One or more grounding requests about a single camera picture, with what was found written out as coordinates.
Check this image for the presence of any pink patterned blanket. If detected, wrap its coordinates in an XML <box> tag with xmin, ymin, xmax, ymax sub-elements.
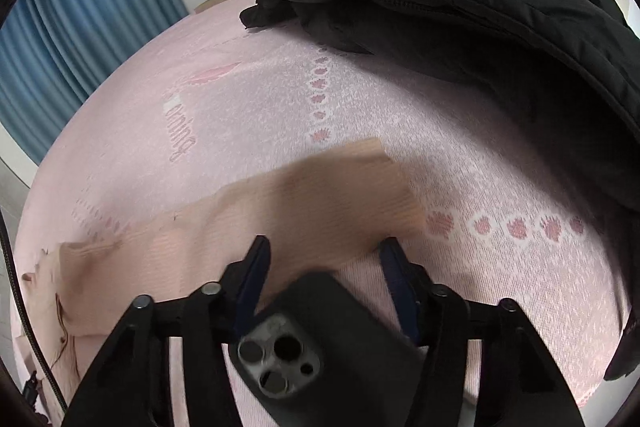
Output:
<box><xmin>10</xmin><ymin>0</ymin><xmax>631</xmax><ymax>427</ymax></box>

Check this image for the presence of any black smartphone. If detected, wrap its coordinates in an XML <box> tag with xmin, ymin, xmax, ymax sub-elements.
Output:
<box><xmin>227</xmin><ymin>271</ymin><xmax>426</xmax><ymax>427</ymax></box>

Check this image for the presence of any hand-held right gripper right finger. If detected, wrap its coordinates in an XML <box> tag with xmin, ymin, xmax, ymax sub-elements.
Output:
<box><xmin>377</xmin><ymin>238</ymin><xmax>586</xmax><ymax>427</ymax></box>

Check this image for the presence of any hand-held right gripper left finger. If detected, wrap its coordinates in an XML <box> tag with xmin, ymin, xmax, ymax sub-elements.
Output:
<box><xmin>56</xmin><ymin>234</ymin><xmax>273</xmax><ymax>427</ymax></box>

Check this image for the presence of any blue curtain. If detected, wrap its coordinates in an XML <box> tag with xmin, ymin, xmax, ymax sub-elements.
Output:
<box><xmin>0</xmin><ymin>0</ymin><xmax>191</xmax><ymax>165</ymax></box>

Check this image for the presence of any beige knit garment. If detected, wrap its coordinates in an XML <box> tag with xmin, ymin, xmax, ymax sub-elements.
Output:
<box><xmin>22</xmin><ymin>138</ymin><xmax>426</xmax><ymax>378</ymax></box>

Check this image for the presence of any black cable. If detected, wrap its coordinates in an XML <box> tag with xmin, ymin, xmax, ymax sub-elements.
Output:
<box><xmin>0</xmin><ymin>212</ymin><xmax>68</xmax><ymax>413</ymax></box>

